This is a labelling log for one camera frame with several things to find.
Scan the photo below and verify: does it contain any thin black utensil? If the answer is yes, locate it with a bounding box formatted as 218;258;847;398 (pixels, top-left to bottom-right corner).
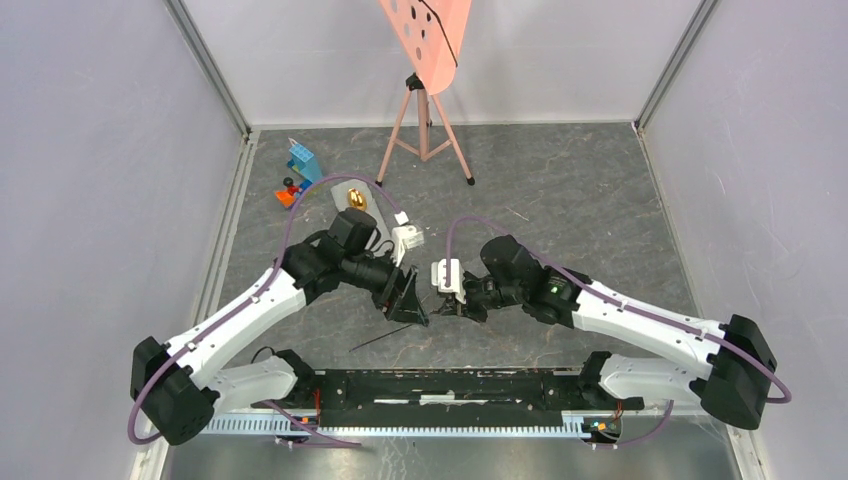
348;309;441;353

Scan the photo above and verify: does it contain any gold spoon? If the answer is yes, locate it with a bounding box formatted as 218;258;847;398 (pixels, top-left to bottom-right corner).
346;188;368;212

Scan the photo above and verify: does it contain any grey cloth napkin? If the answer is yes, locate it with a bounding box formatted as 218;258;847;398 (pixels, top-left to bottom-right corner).
329;182;399;250

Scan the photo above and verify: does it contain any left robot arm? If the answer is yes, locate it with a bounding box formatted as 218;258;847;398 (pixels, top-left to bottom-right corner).
127;208;429;446

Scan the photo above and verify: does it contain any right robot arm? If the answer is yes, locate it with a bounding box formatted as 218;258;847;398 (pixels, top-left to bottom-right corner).
430;235;777;430

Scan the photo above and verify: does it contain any blue toy brick figure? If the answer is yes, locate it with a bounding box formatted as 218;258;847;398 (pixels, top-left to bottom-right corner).
275;138;324;210

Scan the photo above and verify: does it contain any pink tripod stand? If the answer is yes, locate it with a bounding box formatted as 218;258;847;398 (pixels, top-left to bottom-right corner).
375;73;476;187

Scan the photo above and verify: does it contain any pink perforated board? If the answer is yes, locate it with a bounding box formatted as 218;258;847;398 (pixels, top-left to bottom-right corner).
377;0;472;95

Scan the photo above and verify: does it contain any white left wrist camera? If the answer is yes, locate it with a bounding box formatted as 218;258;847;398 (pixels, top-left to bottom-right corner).
391;211;425;266

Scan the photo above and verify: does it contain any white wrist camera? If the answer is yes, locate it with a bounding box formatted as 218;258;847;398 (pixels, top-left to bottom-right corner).
391;211;425;266
431;259;466;304

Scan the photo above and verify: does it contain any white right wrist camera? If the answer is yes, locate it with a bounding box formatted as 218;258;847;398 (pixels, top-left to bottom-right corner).
431;259;466;304

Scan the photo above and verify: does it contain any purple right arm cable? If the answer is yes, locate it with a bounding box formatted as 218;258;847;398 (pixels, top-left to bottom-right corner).
443;215;794;452

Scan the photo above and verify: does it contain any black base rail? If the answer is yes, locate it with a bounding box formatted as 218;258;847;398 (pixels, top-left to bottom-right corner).
271;350;645;434

